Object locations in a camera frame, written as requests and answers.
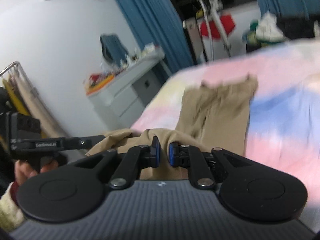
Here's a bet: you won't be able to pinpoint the person's left hand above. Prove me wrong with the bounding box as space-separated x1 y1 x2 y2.
15 160 59 186

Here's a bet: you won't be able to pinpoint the tan khaki trousers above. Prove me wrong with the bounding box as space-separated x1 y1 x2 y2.
86 76 258 180

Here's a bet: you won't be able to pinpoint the pile of mixed clothes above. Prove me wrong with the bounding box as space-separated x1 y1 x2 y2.
242 12 288 53

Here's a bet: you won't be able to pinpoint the silver tripod stand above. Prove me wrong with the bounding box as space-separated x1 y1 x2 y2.
197 0 231 59

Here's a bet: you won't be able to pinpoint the white dresser desk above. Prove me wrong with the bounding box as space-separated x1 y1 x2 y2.
88 47 171 131

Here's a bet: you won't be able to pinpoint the blue framed mirror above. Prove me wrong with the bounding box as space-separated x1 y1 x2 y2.
100 34 129 67

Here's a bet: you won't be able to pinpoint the pastel tie-dye bed sheet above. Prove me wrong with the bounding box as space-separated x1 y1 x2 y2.
132 38 319 232

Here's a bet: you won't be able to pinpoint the red cloth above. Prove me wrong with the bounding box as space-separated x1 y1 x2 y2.
199 14 237 40

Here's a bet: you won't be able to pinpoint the clothes rail with garments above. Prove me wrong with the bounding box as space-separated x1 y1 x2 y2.
1 61 68 138

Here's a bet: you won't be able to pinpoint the left blue curtain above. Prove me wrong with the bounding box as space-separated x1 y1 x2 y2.
116 0 194 73

